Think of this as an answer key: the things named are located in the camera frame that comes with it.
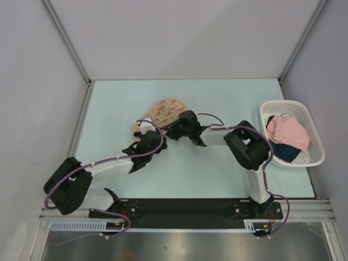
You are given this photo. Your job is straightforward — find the white slotted cable duct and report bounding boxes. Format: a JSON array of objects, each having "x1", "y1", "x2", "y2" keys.
[{"x1": 50, "y1": 221, "x2": 124, "y2": 232}]

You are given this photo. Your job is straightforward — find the purple cable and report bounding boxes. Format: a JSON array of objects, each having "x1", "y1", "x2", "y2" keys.
[
  {"x1": 43, "y1": 119, "x2": 166, "y2": 247},
  {"x1": 197, "y1": 113, "x2": 291, "y2": 241}
]

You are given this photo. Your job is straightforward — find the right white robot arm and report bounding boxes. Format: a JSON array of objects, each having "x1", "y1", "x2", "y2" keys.
[{"x1": 163, "y1": 110, "x2": 274, "y2": 218}]

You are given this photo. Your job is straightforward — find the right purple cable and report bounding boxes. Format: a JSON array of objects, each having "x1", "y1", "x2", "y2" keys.
[{"x1": 197, "y1": 113, "x2": 291, "y2": 241}]

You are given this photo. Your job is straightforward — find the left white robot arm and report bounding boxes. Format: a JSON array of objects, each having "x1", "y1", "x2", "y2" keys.
[{"x1": 43, "y1": 130, "x2": 167, "y2": 218}]

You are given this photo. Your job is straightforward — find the dark blue garment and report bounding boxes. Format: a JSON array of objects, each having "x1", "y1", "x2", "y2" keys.
[{"x1": 266, "y1": 115, "x2": 301, "y2": 163}]

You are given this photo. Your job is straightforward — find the pink patterned laundry bag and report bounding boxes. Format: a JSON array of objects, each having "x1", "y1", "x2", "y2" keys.
[{"x1": 141, "y1": 98, "x2": 188, "y2": 135}]

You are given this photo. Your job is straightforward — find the left aluminium corner post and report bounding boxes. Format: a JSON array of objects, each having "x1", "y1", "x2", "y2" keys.
[{"x1": 40, "y1": 0, "x2": 91, "y2": 86}]

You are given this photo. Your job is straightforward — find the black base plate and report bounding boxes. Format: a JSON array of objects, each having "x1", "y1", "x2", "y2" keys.
[{"x1": 89, "y1": 193, "x2": 283, "y2": 229}]

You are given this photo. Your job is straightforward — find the aluminium corner post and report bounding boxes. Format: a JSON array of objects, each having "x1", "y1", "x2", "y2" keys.
[
  {"x1": 40, "y1": 0, "x2": 91, "y2": 86},
  {"x1": 278, "y1": 0, "x2": 330, "y2": 85}
]

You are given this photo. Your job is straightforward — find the white plastic basket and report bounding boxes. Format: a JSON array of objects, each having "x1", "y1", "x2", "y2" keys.
[{"x1": 260, "y1": 100, "x2": 325, "y2": 167}]

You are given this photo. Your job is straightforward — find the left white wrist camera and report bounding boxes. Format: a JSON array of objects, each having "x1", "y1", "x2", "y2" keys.
[{"x1": 134, "y1": 118, "x2": 156, "y2": 134}]

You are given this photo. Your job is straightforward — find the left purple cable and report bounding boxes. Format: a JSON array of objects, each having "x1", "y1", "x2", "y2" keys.
[{"x1": 43, "y1": 119, "x2": 166, "y2": 247}]

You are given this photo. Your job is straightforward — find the right aluminium corner post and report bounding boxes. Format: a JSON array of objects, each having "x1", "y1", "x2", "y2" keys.
[{"x1": 278, "y1": 0, "x2": 330, "y2": 85}]

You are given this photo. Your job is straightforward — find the pink garment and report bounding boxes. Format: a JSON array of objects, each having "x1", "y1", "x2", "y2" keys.
[{"x1": 268, "y1": 115, "x2": 310, "y2": 151}]

